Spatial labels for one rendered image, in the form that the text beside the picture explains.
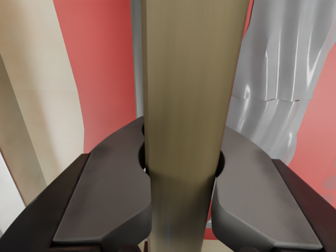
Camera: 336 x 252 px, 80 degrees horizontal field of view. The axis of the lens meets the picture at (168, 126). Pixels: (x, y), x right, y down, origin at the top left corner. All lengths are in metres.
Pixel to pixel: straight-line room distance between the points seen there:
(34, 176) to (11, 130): 0.06
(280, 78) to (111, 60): 0.14
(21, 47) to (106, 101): 0.07
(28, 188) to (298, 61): 0.26
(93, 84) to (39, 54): 0.04
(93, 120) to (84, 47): 0.06
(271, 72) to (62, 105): 0.18
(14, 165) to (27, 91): 0.07
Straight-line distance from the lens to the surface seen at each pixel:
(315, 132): 0.24
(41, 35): 0.19
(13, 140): 0.22
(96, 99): 0.19
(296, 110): 0.21
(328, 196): 0.31
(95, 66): 0.18
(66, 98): 0.20
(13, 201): 0.25
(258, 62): 0.18
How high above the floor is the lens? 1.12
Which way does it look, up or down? 61 degrees down
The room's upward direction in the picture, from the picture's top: 179 degrees counter-clockwise
